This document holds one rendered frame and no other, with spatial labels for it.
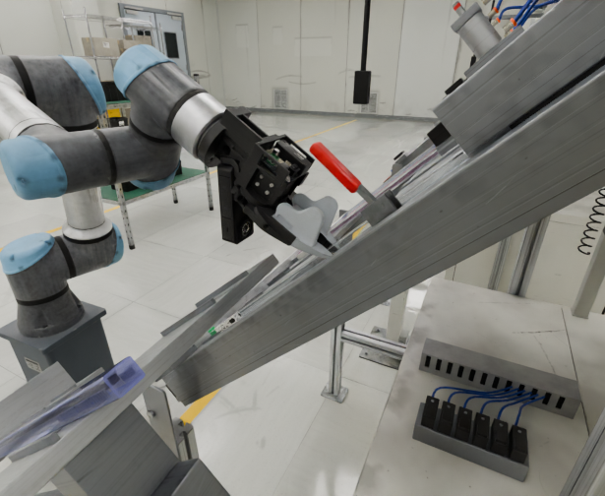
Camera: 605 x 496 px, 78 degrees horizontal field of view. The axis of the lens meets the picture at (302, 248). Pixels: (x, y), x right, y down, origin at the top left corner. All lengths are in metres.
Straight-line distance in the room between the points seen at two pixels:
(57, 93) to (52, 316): 0.54
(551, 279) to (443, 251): 1.66
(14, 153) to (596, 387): 1.00
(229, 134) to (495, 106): 0.29
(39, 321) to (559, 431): 1.13
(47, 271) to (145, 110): 0.64
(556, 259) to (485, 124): 1.62
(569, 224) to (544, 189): 1.57
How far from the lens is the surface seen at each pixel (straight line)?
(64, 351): 1.17
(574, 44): 0.33
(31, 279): 1.10
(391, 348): 1.31
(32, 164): 0.54
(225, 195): 0.50
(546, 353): 0.96
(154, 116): 0.53
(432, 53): 9.22
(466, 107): 0.33
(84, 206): 1.04
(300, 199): 0.49
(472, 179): 0.30
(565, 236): 1.89
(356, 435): 1.47
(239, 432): 1.48
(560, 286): 1.99
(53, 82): 0.91
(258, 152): 0.43
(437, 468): 0.68
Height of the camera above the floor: 1.17
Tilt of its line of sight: 26 degrees down
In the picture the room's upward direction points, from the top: straight up
